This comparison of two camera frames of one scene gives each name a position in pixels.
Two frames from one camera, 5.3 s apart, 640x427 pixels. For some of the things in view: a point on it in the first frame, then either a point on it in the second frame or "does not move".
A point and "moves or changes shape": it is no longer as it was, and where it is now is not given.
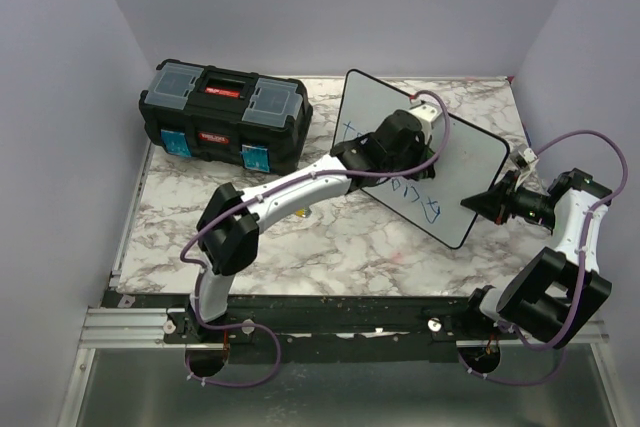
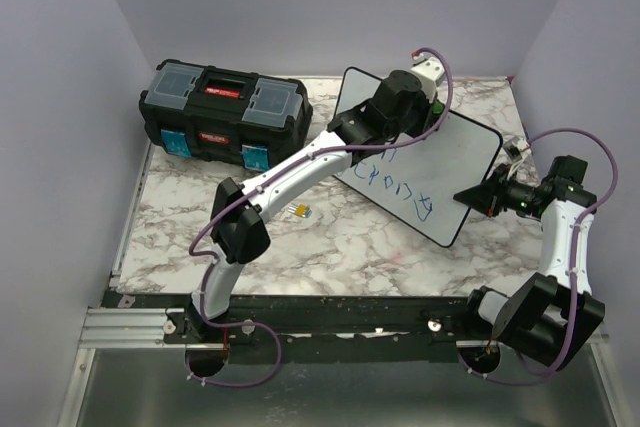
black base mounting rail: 287,329 does not move
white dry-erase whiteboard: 467,163 does not move
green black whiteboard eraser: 428,153 moves or changes shape
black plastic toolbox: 227,116 does not move
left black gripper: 419,148 → 425,109
